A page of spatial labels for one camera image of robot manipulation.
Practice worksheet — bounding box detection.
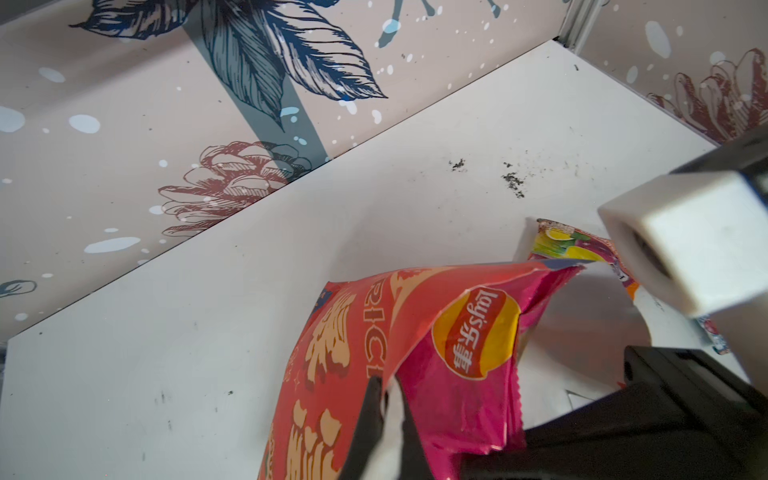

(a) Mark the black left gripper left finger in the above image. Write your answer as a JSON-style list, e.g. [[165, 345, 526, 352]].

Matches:
[[338, 377, 384, 480]]

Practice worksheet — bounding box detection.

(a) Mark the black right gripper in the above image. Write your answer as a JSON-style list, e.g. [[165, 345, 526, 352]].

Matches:
[[460, 346, 767, 479]]

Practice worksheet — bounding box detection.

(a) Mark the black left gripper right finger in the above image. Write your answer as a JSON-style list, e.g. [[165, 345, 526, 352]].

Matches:
[[397, 381, 434, 480]]

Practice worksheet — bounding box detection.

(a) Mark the teal Fox's candy bag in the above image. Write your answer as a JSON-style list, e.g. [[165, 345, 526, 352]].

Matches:
[[696, 316, 731, 355]]

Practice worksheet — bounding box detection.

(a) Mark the pink Lay's chips bag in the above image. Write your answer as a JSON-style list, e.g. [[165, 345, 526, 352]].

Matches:
[[259, 260, 583, 479]]

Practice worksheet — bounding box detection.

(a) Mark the orange Fox's candy bag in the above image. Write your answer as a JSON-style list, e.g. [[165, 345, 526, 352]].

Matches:
[[527, 218, 640, 301]]

